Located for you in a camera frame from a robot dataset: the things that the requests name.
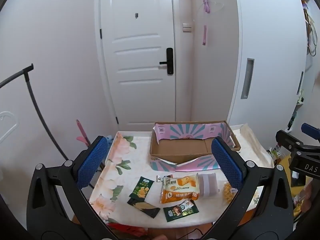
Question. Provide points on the beige light switch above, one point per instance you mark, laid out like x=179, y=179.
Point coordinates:
x=186, y=27

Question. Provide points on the clear packet of waffle cookies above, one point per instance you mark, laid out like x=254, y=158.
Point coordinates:
x=228, y=192

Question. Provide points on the orange cake packet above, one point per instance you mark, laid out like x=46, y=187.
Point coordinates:
x=178, y=190

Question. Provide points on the grey and white striped packet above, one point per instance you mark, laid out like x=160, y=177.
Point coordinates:
x=207, y=185

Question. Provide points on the white door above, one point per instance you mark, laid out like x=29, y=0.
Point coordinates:
x=137, y=30

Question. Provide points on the pink plastic stick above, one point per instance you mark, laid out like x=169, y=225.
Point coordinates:
x=82, y=132

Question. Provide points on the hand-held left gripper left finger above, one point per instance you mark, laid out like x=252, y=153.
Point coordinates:
x=92, y=162

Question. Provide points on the yellow shopping bag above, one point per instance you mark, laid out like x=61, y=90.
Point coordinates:
x=283, y=163

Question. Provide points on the small white sachet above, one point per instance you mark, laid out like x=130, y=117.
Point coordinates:
x=159, y=178

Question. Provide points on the white wardrobe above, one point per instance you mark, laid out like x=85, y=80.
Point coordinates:
x=270, y=30

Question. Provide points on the pink and teal cardboard box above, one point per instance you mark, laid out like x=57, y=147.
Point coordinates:
x=182, y=150

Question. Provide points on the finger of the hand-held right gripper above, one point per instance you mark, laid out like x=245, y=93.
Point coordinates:
x=285, y=138
x=310, y=130

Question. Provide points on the floral tablecloth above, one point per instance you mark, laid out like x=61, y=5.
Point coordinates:
x=140, y=160

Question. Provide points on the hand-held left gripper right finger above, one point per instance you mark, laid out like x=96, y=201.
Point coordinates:
x=226, y=162

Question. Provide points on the red cloth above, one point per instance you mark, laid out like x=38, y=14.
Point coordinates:
x=125, y=230

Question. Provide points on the dark green packet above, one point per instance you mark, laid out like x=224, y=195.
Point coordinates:
x=147, y=208

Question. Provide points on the purple ribbon bow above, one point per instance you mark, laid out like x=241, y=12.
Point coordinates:
x=206, y=1

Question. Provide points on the white shelf with clutter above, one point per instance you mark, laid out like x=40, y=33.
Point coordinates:
x=296, y=112

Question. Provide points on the green packet with face print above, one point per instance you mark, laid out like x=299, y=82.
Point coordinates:
x=180, y=211

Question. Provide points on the green chip packet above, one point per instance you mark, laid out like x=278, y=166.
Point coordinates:
x=142, y=188

